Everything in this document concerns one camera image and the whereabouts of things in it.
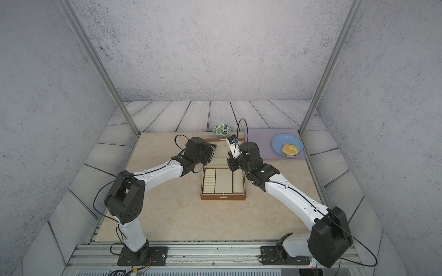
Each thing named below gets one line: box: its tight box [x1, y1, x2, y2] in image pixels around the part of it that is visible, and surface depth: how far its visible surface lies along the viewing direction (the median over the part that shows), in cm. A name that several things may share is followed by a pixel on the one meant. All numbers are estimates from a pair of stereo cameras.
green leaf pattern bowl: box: [212, 123, 232, 139], surface depth 121 cm
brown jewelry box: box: [200, 138, 246, 201], surface depth 91 cm
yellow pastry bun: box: [281, 143, 299, 157], surface depth 109 cm
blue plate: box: [271, 133, 304, 158], surface depth 110 cm
